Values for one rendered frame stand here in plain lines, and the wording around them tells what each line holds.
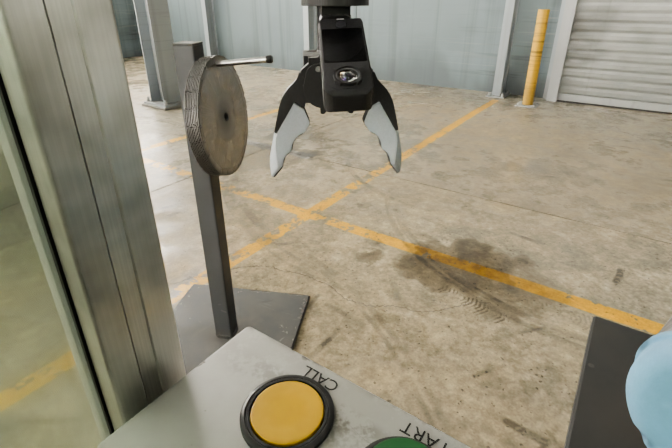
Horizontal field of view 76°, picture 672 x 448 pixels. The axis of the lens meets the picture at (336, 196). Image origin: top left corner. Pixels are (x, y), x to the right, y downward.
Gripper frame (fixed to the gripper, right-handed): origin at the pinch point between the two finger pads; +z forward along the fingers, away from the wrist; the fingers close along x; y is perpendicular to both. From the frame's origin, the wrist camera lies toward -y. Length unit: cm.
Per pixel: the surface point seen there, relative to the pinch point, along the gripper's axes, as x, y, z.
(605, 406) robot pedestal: -24.3, -20.1, 16.3
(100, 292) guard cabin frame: 14.0, -28.9, -6.2
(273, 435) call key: 5.9, -32.0, 0.9
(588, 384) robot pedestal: -24.2, -17.5, 16.3
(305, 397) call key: 4.2, -29.8, 0.8
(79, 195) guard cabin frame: 13.9, -28.7, -11.4
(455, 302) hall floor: -55, 87, 91
